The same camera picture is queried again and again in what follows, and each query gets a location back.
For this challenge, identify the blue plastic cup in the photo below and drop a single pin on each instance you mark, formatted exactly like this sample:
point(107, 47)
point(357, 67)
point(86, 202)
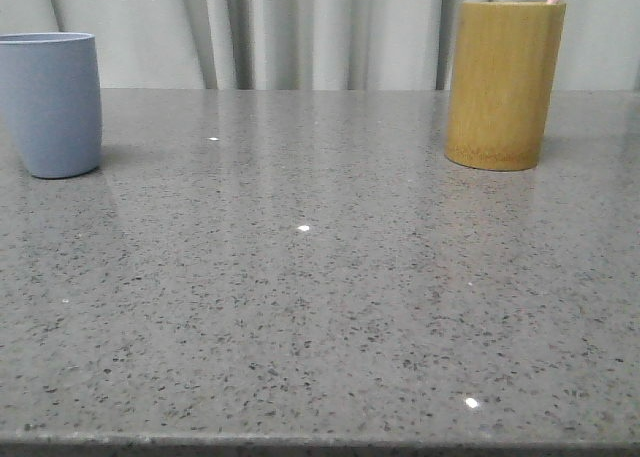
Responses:
point(51, 102)

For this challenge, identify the grey curtain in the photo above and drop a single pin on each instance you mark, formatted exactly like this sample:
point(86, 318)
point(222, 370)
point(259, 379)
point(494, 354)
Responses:
point(257, 44)

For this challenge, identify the bamboo cylinder holder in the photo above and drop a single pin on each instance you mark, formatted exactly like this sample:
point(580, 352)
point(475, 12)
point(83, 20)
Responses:
point(503, 73)

